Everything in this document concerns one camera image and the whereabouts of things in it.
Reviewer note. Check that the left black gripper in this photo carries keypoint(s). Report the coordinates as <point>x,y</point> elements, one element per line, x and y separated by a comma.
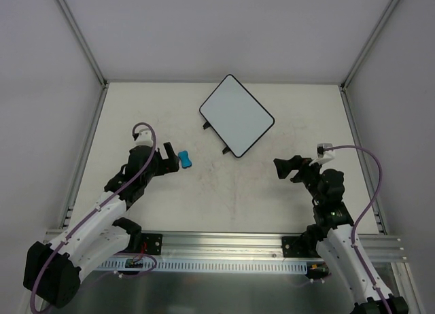
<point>163,161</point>

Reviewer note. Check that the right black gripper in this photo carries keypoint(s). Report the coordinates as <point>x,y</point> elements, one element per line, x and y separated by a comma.
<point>298,170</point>

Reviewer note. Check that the blue bone-shaped eraser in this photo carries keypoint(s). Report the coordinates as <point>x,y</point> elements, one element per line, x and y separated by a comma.
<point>185,159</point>

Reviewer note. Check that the small black-framed whiteboard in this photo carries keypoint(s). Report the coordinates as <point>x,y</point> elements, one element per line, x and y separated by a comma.
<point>236,116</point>

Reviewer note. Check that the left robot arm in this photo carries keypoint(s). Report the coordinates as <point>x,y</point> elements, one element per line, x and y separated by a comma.
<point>54,271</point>

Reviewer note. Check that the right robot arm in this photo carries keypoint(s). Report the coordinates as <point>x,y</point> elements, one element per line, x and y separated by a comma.
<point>333,237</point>

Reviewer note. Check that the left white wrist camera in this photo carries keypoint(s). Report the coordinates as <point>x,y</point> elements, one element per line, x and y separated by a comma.
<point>143,138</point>

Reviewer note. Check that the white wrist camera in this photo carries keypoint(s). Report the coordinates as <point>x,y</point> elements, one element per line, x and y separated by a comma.
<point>325,154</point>
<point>143,138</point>

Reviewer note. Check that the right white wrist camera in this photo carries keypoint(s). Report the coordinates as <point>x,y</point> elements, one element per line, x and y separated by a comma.
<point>325,154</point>

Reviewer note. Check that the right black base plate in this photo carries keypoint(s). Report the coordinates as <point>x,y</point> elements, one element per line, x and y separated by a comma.
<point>299,247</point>

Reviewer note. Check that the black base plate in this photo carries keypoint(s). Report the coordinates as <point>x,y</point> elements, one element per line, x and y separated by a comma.
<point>150,244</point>
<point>299,247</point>

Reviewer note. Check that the aluminium front rail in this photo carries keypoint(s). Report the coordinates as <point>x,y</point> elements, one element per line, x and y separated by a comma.
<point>262,246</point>

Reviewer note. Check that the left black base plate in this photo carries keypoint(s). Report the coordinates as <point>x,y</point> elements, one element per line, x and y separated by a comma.
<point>150,244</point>

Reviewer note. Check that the white slotted cable duct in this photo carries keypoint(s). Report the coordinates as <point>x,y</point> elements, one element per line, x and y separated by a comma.
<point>173,265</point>

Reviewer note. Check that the left aluminium frame post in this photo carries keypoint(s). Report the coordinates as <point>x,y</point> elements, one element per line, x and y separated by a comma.
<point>76,31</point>

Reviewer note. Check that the aluminium frame post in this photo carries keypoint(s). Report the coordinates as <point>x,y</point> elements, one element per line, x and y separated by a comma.
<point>76,31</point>
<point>370,42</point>

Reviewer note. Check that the right aluminium frame post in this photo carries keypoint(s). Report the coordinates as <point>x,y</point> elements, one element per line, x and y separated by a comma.
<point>370,42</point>

